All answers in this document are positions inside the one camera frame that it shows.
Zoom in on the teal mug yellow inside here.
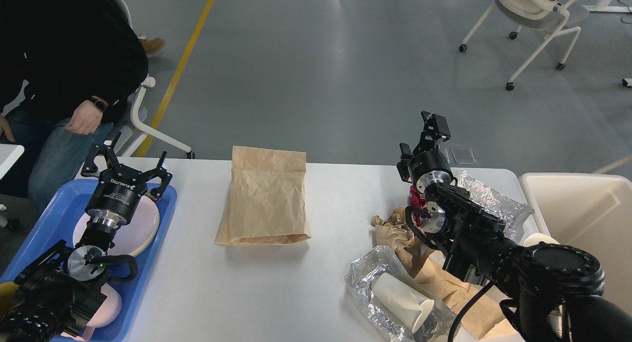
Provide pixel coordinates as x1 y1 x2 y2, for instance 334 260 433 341
0 281 19 319

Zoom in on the person in black hoodie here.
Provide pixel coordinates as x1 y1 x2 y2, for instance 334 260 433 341
0 0 148 212

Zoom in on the white office chair left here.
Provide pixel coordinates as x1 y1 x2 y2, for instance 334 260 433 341
104 0 196 159

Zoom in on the white office chair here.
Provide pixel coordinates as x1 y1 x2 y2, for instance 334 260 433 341
104 0 196 159
459 0 589 91

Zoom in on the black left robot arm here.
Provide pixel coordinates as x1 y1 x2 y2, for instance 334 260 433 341
1 143 172 342

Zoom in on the foil tray front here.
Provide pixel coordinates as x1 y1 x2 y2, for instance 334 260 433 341
345 245 456 342

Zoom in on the crumpled brown paper ball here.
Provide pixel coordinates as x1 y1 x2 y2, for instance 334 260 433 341
370 206 421 270

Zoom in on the white paper cup lying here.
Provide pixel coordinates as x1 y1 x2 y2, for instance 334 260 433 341
371 273 435 333

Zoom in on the crushed red soda can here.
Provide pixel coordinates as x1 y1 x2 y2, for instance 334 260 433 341
408 185 425 228

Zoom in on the blue plastic tray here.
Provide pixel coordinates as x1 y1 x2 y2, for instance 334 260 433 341
1 179 178 342

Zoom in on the clear floor plate left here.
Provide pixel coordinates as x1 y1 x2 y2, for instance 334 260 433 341
439 148 451 164

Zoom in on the white paper cup upright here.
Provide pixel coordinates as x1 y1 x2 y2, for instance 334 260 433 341
523 232 559 247

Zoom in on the large brown paper bag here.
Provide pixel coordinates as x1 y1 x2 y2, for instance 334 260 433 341
215 146 312 247

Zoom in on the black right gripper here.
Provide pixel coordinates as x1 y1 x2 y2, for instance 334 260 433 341
396 111 454 193

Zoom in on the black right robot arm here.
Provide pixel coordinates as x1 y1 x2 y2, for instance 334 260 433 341
397 111 632 342

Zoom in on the pink ribbed mug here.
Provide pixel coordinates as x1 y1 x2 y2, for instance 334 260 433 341
61 283 122 342

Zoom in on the white side table corner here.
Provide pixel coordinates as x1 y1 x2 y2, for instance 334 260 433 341
0 144 24 179

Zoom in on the white office chair right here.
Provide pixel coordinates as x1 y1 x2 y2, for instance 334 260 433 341
459 0 589 91

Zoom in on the pink ceramic plate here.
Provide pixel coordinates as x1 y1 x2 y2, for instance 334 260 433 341
72 196 159 256

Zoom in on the clear floor plate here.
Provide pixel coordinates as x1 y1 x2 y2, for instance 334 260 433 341
451 147 477 164
439 148 451 164

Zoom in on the clear floor plate right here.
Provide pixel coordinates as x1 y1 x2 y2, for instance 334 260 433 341
451 147 477 164

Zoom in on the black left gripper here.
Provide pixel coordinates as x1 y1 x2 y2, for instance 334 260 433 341
81 131 173 229

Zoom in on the beige plastic bin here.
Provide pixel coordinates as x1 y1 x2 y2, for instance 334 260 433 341
519 173 632 312

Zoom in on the flat brown paper bag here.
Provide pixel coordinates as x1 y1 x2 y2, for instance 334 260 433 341
414 251 523 342

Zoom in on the crumpled foil container back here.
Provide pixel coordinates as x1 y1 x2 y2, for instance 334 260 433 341
454 169 535 243

